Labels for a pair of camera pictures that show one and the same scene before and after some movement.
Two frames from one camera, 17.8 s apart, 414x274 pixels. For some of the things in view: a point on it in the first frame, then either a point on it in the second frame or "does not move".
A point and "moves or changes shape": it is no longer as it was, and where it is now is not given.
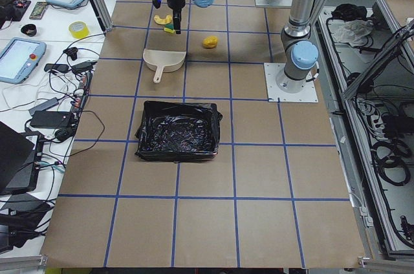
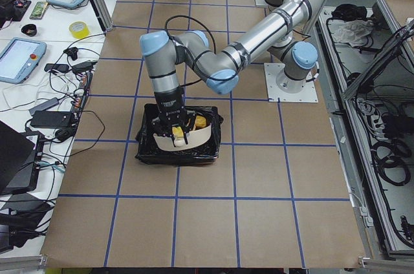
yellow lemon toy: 209,42 -> 200,121
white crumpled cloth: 354,31 does not move
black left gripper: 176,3 -> 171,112
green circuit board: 38,10 does not move
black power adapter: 51,119 does not move
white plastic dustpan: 167,60 moves or changes shape
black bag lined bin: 178,131 does not move
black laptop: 20,158 does not move
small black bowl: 29,29 does not move
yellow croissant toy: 163,21 -> 178,132
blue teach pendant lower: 19,57 does not move
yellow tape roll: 79,30 does not move
